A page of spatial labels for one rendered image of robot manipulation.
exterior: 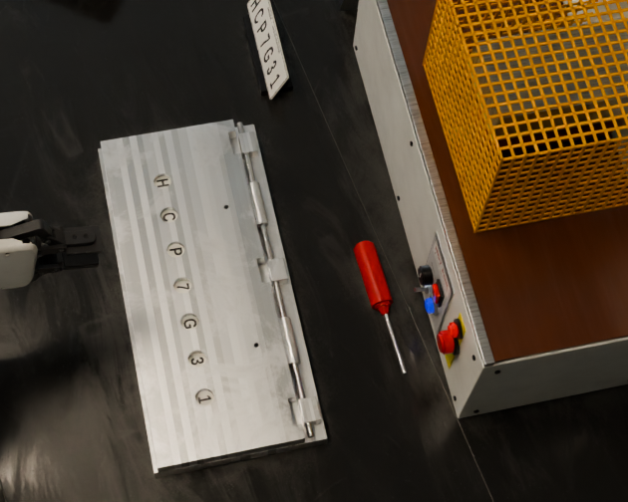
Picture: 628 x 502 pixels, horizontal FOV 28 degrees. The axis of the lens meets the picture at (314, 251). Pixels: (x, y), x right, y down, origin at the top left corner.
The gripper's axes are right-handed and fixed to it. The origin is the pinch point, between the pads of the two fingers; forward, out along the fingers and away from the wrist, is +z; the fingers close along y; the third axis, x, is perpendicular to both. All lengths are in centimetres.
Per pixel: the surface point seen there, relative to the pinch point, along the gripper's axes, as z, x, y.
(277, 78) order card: 31.0, -26.9, 8.2
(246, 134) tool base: 25.5, -19.4, 9.9
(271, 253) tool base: 25.2, -2.1, 10.2
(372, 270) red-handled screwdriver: 37.0, 2.4, 8.2
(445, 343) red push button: 38.9, 16.8, -1.8
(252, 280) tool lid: 22.0, 1.2, 10.3
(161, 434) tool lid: 8.1, 18.3, 13.5
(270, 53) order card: 30.9, -31.0, 8.4
